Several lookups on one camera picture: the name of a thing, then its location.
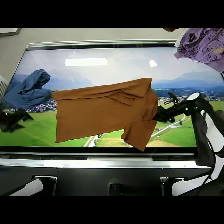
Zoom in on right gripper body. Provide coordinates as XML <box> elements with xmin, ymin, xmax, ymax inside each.
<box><xmin>155</xmin><ymin>105</ymin><xmax>177</xmax><ymax>123</ymax></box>

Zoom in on brown shirt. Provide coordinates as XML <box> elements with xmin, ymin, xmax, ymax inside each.
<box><xmin>51</xmin><ymin>77</ymin><xmax>160</xmax><ymax>153</ymax></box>

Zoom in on purple garment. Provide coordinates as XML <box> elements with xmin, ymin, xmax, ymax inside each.
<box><xmin>173</xmin><ymin>27</ymin><xmax>224</xmax><ymax>73</ymax></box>

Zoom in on blue garment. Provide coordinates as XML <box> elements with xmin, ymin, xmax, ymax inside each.
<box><xmin>1</xmin><ymin>68</ymin><xmax>54</xmax><ymax>111</ymax></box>

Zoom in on silver frame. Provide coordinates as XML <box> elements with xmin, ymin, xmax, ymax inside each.
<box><xmin>0</xmin><ymin>150</ymin><xmax>214</xmax><ymax>197</ymax></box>

